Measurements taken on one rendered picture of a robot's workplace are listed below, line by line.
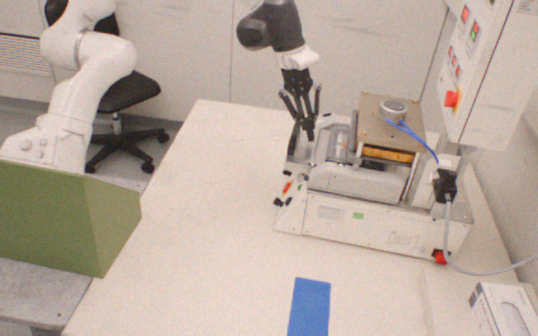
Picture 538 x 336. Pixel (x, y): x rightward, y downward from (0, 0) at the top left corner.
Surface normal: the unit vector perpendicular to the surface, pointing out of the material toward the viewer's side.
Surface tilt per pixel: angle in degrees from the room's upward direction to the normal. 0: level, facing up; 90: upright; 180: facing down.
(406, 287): 0
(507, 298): 4
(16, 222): 90
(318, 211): 90
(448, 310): 0
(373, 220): 90
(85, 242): 90
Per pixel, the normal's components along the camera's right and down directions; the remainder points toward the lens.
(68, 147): 0.86, -0.04
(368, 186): -0.18, 0.56
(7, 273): 0.10, -0.80
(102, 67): 0.41, 0.28
